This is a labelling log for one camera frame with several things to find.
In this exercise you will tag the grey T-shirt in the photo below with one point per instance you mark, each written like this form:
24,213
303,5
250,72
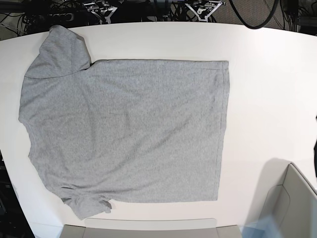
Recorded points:
130,130

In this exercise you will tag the grey chair at front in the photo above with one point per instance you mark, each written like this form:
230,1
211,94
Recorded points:
106,228

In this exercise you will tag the grey chair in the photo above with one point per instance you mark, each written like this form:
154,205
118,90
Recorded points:
106,228
290,209

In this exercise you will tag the black power strip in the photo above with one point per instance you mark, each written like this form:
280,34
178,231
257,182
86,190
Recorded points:
58,17

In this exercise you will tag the grey chair at right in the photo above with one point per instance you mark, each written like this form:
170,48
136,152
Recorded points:
290,209

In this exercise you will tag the silver robot base bracket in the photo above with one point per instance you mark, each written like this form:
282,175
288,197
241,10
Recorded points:
204,9
102,10

